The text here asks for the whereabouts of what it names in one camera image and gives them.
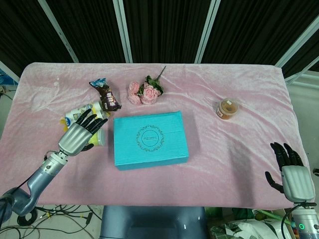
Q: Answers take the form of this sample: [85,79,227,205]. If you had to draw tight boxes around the clear tennis ball tube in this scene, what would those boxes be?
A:
[88,128,107,147]

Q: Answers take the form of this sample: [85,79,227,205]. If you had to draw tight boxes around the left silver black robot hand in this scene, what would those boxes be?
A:
[58,109,108,157]

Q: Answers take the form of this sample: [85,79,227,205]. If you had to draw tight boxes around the green white plastic bag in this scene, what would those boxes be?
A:
[208,207,295,239]

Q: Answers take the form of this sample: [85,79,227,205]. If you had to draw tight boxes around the white yellow plastic packet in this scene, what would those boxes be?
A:
[59,101,112,132]

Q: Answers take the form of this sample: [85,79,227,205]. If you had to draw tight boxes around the black floor cable tangle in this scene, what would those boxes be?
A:
[0,204,103,239]

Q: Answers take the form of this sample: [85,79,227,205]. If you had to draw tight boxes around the blue cardboard shoe box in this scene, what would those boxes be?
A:
[113,111,189,172]

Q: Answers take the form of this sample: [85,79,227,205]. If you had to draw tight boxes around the white frame pole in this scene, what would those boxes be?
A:
[37,0,80,63]
[275,14,319,68]
[112,0,133,63]
[193,0,230,64]

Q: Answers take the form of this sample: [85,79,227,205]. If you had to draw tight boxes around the pink velvet table cloth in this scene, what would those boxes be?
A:
[0,62,312,209]

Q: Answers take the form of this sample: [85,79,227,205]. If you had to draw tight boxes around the pink artificial rose bouquet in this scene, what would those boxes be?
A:
[128,66,167,105]

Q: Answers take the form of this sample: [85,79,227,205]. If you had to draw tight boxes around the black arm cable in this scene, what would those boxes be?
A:
[281,202,315,239]
[14,150,50,190]

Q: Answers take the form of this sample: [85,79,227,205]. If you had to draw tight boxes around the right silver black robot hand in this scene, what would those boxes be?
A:
[264,142,315,202]

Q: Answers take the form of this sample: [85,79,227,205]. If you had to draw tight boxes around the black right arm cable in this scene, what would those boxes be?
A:
[281,202,315,239]

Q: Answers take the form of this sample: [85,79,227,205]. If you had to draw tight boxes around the blue-grey robot torso base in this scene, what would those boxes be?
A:
[99,206,209,239]

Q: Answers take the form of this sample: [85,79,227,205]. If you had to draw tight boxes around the brown snack bag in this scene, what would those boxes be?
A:
[89,78,123,112]

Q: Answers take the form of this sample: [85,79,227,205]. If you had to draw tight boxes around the clear jar of rubber bands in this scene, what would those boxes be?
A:
[215,98,239,120]

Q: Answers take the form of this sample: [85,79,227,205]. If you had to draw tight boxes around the black curtain panel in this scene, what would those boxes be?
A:
[201,0,319,66]
[123,0,212,64]
[0,0,75,78]
[46,0,127,63]

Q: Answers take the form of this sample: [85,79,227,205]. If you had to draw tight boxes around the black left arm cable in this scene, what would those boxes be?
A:
[14,150,50,190]

